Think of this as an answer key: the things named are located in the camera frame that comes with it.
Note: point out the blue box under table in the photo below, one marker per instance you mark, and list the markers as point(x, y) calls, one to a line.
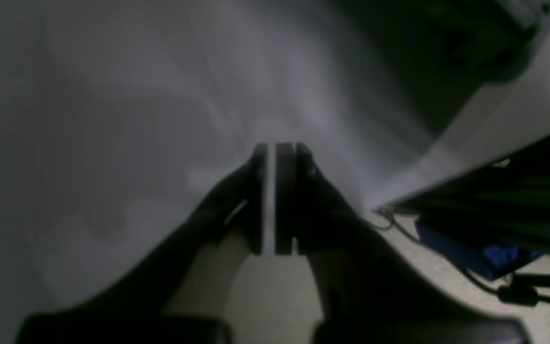
point(489, 258)

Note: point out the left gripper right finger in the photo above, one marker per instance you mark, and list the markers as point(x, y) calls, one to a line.
point(368, 293)

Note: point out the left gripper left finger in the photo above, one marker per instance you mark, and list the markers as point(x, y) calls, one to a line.
point(129, 312)

